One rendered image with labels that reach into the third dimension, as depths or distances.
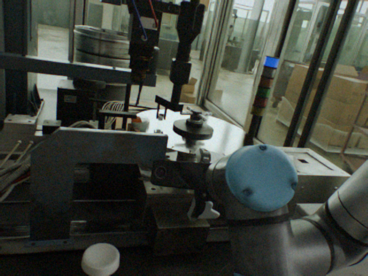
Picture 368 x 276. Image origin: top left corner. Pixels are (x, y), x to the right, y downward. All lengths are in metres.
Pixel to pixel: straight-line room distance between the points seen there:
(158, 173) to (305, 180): 0.46
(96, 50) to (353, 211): 1.15
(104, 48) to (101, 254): 0.91
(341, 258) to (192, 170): 0.24
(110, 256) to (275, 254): 0.37
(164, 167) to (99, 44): 0.90
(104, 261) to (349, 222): 0.43
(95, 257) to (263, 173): 0.41
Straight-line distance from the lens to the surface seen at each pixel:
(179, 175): 0.52
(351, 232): 0.44
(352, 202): 0.43
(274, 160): 0.35
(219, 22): 1.90
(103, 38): 1.35
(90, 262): 0.64
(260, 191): 0.34
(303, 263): 0.40
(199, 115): 0.79
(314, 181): 0.89
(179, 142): 0.71
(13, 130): 0.92
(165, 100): 0.76
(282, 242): 0.38
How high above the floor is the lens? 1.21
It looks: 20 degrees down
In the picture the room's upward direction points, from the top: 11 degrees clockwise
